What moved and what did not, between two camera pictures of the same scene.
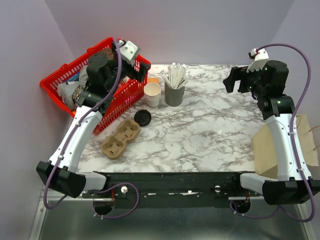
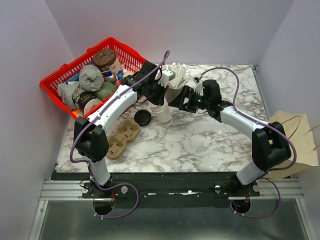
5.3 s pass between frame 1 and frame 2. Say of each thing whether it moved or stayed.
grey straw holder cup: stayed
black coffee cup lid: stayed
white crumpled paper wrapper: stayed
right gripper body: moved
